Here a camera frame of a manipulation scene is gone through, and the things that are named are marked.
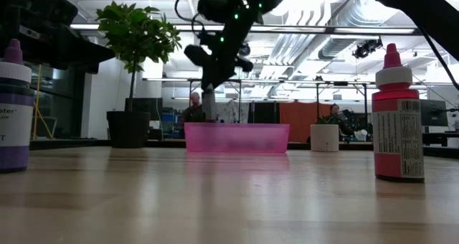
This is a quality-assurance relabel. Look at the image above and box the orange partition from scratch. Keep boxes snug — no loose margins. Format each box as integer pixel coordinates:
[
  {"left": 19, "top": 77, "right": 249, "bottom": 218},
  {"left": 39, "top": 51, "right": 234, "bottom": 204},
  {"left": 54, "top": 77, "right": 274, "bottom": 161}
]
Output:
[{"left": 278, "top": 100, "right": 326, "bottom": 144}]

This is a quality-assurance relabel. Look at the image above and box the large purple food coloring bottle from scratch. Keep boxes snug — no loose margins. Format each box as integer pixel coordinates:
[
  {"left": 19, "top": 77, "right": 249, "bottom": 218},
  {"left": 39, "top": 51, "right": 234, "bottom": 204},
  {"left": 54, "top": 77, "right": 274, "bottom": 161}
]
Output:
[{"left": 0, "top": 38, "right": 36, "bottom": 174}]

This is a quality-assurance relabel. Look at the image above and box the black ceiling-hung camera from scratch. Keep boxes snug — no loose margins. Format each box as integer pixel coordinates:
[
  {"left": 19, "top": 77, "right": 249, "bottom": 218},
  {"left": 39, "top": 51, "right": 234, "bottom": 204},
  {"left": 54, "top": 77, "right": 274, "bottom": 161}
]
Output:
[{"left": 353, "top": 39, "right": 383, "bottom": 60}]

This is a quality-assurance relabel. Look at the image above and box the succulent in white pot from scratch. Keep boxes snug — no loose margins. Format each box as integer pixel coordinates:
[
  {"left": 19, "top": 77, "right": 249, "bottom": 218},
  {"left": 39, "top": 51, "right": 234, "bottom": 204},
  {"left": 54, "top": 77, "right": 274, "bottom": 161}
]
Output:
[{"left": 310, "top": 114, "right": 340, "bottom": 153}]

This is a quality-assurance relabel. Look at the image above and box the large red food coloring bottle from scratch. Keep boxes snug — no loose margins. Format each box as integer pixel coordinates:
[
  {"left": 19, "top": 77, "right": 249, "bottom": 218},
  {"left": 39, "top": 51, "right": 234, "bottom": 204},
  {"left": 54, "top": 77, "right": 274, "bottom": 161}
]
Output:
[{"left": 371, "top": 42, "right": 426, "bottom": 183}]

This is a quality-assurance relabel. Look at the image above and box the translucent pink plastic bin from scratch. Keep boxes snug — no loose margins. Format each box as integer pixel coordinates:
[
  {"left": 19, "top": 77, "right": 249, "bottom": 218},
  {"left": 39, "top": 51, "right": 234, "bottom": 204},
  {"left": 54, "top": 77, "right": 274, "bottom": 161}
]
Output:
[{"left": 184, "top": 122, "right": 290, "bottom": 154}]

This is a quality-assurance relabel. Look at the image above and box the overhead light bar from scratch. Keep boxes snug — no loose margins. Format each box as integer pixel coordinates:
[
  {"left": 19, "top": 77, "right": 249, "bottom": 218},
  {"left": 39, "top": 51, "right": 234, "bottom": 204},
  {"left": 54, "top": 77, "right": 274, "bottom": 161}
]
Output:
[{"left": 70, "top": 23, "right": 417, "bottom": 36}]

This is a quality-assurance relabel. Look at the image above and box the black aluminium table frame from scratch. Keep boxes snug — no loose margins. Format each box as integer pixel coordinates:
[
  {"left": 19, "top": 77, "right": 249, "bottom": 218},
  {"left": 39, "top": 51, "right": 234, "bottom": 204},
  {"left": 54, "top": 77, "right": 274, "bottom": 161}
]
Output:
[{"left": 30, "top": 139, "right": 459, "bottom": 159}]

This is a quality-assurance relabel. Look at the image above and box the right arm's black gripper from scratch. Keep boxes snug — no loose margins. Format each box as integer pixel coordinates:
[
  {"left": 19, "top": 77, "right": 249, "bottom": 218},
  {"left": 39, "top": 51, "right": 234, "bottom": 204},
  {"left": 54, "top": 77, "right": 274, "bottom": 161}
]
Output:
[{"left": 184, "top": 28, "right": 254, "bottom": 90}]

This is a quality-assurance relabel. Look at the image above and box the black monitor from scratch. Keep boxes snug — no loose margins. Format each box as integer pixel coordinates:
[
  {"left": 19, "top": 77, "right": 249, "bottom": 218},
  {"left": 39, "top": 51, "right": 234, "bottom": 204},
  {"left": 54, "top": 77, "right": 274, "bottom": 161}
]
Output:
[
  {"left": 420, "top": 99, "right": 449, "bottom": 127},
  {"left": 124, "top": 97, "right": 164, "bottom": 125}
]

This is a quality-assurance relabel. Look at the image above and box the left arm's black gripper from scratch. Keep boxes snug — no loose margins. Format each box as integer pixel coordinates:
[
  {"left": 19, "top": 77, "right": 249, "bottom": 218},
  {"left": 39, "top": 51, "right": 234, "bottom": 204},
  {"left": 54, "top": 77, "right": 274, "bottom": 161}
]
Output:
[{"left": 0, "top": 21, "right": 115, "bottom": 75}]

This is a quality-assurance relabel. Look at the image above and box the person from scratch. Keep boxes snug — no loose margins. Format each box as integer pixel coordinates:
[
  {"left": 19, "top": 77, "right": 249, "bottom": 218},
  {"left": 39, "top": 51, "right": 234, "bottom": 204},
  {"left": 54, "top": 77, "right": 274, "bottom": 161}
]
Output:
[
  {"left": 324, "top": 103, "right": 354, "bottom": 136},
  {"left": 182, "top": 92, "right": 207, "bottom": 123}
]

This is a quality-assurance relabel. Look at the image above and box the leafy plant in black pot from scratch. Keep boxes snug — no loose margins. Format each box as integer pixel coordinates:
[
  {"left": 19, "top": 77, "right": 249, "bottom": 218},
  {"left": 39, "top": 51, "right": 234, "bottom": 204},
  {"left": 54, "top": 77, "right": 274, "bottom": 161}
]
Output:
[{"left": 95, "top": 0, "right": 183, "bottom": 149}]

